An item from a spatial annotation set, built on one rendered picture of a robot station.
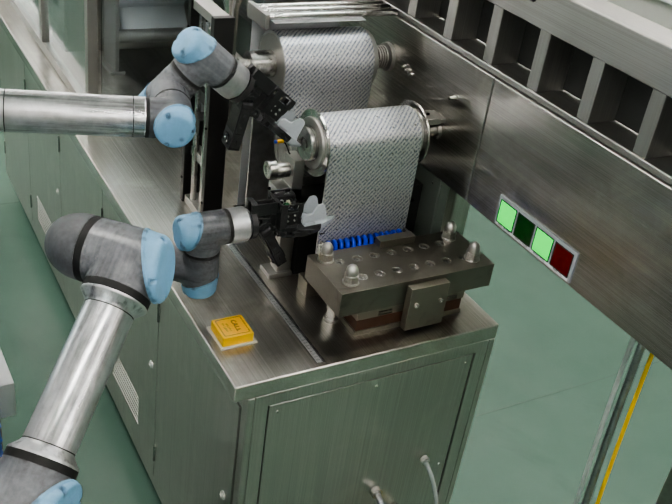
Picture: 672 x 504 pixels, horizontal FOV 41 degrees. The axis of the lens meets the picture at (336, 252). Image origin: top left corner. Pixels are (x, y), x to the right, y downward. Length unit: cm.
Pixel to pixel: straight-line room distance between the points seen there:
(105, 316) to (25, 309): 207
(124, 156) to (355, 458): 109
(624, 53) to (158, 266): 89
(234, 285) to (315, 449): 41
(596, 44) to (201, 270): 89
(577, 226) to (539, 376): 177
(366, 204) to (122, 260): 72
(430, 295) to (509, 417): 137
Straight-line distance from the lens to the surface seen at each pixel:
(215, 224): 186
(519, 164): 193
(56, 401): 147
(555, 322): 386
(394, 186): 207
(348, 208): 203
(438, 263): 204
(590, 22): 177
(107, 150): 267
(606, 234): 177
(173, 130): 167
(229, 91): 182
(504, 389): 342
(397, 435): 218
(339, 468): 215
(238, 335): 191
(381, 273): 197
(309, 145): 195
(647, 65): 167
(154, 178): 253
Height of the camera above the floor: 208
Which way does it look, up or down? 31 degrees down
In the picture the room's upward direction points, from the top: 9 degrees clockwise
